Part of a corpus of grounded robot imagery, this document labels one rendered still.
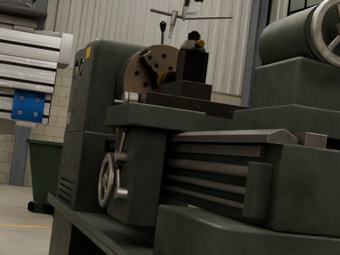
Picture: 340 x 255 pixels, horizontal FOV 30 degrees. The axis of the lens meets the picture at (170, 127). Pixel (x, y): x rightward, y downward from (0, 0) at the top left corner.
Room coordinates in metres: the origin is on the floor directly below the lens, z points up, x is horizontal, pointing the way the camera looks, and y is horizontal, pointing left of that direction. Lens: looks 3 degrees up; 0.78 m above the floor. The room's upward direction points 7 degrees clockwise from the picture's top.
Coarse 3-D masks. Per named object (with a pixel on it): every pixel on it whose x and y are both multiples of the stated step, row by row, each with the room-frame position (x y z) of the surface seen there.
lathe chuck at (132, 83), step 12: (156, 48) 2.47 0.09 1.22; (168, 48) 2.48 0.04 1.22; (132, 60) 2.44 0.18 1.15; (168, 60) 2.48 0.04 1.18; (120, 72) 2.52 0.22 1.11; (132, 72) 2.44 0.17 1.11; (144, 72) 2.46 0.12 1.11; (120, 84) 2.48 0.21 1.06; (132, 84) 2.44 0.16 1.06; (144, 84) 2.46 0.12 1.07; (120, 96) 2.51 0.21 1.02
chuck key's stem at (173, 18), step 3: (174, 12) 2.52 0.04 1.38; (177, 12) 2.52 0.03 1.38; (174, 15) 2.52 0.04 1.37; (171, 18) 2.52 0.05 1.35; (174, 18) 2.52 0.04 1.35; (171, 21) 2.52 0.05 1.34; (174, 21) 2.52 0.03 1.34; (171, 24) 2.52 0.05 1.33; (174, 24) 2.52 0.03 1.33; (171, 27) 2.52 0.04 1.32; (171, 30) 2.52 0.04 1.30; (168, 33) 2.53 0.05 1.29; (171, 33) 2.52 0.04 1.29; (168, 36) 2.52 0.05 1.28; (171, 36) 2.52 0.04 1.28
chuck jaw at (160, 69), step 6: (144, 54) 2.46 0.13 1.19; (150, 54) 2.42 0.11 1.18; (144, 60) 2.43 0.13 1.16; (150, 60) 2.42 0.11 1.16; (156, 60) 2.43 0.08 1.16; (150, 66) 2.41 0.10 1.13; (156, 66) 2.41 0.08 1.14; (150, 72) 2.46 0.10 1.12; (156, 72) 2.39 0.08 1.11; (156, 78) 2.44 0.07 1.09
